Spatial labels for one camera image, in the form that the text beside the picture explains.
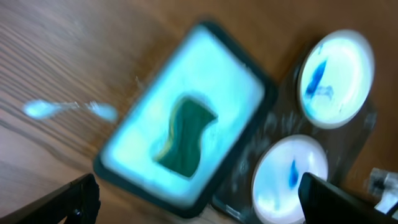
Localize dirty white plate top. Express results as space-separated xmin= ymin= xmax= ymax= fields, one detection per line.
xmin=297 ymin=29 xmax=375 ymax=129

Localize large dark serving tray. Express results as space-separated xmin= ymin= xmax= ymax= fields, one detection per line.
xmin=210 ymin=42 xmax=377 ymax=223

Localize small tray with soapy foam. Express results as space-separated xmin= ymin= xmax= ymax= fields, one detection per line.
xmin=93 ymin=20 xmax=277 ymax=219

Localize green scrubbing sponge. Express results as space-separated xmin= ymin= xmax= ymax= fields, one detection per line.
xmin=154 ymin=96 xmax=218 ymax=178

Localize white foam spill on table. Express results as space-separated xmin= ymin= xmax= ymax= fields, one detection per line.
xmin=22 ymin=100 xmax=119 ymax=122

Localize white plate blue stain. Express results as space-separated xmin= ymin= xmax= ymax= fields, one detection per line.
xmin=251 ymin=134 xmax=328 ymax=223

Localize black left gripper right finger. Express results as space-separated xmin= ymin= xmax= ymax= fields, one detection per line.
xmin=298 ymin=172 xmax=397 ymax=224

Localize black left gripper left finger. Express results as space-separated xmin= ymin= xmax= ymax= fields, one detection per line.
xmin=1 ymin=173 xmax=101 ymax=224

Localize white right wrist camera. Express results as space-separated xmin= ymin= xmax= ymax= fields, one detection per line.
xmin=368 ymin=168 xmax=397 ymax=219

